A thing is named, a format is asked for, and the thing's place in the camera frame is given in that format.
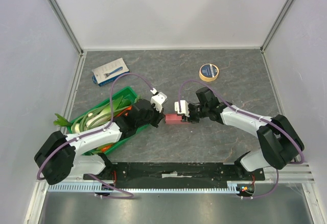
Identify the green plastic basket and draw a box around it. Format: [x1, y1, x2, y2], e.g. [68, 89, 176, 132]
[67, 86, 140, 156]

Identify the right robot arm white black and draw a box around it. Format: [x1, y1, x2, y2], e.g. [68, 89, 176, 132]
[174, 87, 305, 180]

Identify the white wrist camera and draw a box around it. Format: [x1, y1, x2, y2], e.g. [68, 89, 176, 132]
[174, 100, 189, 117]
[150, 88, 167, 113]

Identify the grey slotted cable duct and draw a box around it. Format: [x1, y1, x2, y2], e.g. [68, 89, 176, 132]
[48, 182, 250, 194]

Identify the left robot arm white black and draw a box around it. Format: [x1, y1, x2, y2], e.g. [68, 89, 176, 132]
[34, 99, 164, 185]

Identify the pink paper box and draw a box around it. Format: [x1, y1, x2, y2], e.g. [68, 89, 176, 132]
[165, 114, 184, 125]

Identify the green bean bundle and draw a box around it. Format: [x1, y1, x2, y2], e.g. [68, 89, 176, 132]
[76, 95, 143, 133]

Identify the green leafy toy vegetable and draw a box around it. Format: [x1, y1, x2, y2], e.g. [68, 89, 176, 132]
[53, 113, 73, 127]

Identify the masking tape roll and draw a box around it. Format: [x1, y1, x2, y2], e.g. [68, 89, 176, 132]
[199, 63, 219, 82]

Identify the blue white razor box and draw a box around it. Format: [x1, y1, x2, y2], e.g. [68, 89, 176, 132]
[92, 58, 130, 86]

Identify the green toy leek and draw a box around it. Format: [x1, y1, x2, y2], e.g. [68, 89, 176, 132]
[71, 97, 132, 134]

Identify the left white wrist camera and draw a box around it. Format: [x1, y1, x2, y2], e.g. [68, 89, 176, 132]
[150, 88, 167, 113]

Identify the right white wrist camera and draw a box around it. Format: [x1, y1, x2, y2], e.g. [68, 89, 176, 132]
[174, 100, 189, 117]

